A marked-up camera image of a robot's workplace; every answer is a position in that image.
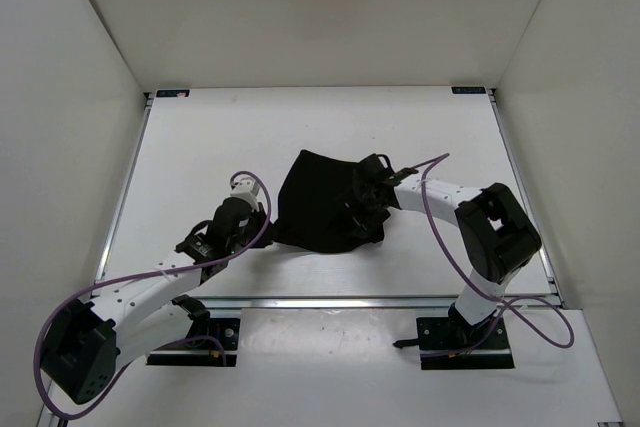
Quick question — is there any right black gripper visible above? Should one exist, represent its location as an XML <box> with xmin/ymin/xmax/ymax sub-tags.
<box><xmin>334</xmin><ymin>182</ymin><xmax>390</xmax><ymax>237</ymax></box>

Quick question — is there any black skirt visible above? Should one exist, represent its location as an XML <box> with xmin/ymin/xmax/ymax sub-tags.
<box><xmin>274</xmin><ymin>149</ymin><xmax>375</xmax><ymax>254</ymax></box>

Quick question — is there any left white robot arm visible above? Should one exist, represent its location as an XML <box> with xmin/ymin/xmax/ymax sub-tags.
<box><xmin>33</xmin><ymin>194</ymin><xmax>271</xmax><ymax>405</ymax></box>

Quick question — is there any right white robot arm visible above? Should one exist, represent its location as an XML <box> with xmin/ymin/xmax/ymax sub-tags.
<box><xmin>344</xmin><ymin>154</ymin><xmax>542</xmax><ymax>348</ymax></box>

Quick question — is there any blue label right corner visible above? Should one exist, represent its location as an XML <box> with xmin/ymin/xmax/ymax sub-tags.
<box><xmin>451</xmin><ymin>86</ymin><xmax>486</xmax><ymax>95</ymax></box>

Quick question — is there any blue label corner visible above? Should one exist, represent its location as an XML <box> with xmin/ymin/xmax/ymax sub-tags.
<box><xmin>451</xmin><ymin>86</ymin><xmax>486</xmax><ymax>95</ymax></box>
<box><xmin>155</xmin><ymin>89</ymin><xmax>190</xmax><ymax>98</ymax></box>

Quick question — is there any blue label left corner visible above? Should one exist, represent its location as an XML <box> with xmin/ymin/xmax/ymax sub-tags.
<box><xmin>155</xmin><ymin>89</ymin><xmax>190</xmax><ymax>98</ymax></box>

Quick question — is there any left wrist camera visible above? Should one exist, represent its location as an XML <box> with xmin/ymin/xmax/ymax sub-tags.
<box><xmin>230</xmin><ymin>176</ymin><xmax>261</xmax><ymax>209</ymax></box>

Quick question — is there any aluminium rail front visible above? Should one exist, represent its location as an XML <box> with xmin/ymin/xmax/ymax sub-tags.
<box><xmin>199</xmin><ymin>296</ymin><xmax>566</xmax><ymax>311</ymax></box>

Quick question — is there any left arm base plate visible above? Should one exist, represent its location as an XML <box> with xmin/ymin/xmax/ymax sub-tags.
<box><xmin>146</xmin><ymin>317</ymin><xmax>241</xmax><ymax>368</ymax></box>

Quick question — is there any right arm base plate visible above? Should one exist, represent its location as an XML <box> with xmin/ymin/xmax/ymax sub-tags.
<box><xmin>393</xmin><ymin>317</ymin><xmax>515</xmax><ymax>371</ymax></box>

